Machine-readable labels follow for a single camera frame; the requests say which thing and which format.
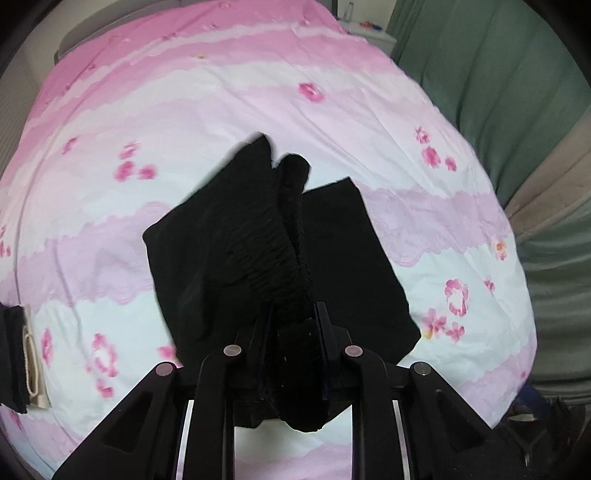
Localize folded beige garment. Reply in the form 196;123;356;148
21;305;51;409

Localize pink floral quilt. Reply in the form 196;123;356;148
0;0;539;480

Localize white nightstand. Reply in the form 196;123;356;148
339;18;398;56

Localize beige curtain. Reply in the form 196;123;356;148
503;120;591;241

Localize white louvred wardrobe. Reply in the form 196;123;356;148
0;60;33;160

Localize green curtain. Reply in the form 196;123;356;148
385;0;591;402

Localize folded black garment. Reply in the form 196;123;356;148
0;302;29;414

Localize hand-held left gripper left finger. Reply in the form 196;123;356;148
52;302;273;480

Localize black pants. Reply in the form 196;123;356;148
142;131;422;433

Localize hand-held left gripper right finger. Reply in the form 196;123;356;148
314;301;509;480

